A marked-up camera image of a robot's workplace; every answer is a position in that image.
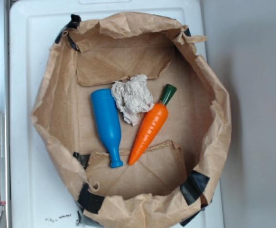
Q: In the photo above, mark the orange toy carrot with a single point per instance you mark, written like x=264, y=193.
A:
x=151, y=124

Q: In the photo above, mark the brown paper bag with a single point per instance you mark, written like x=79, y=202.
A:
x=177, y=175

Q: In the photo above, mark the white paper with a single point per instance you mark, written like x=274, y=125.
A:
x=132, y=97

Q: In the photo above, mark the blue plastic bottle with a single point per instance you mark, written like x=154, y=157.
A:
x=108, y=124

